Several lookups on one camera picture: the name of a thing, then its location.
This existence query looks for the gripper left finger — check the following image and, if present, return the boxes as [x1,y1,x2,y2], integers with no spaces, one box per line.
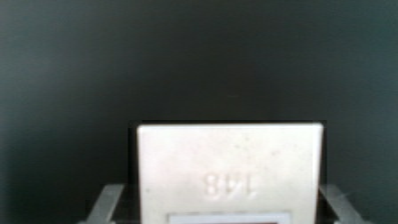
[76,184,140,224]

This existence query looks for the white stool leg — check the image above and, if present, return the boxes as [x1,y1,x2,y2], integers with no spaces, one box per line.
[136,123,323,224]

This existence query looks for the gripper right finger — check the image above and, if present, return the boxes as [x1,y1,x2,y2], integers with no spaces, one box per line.
[316,184,371,224]

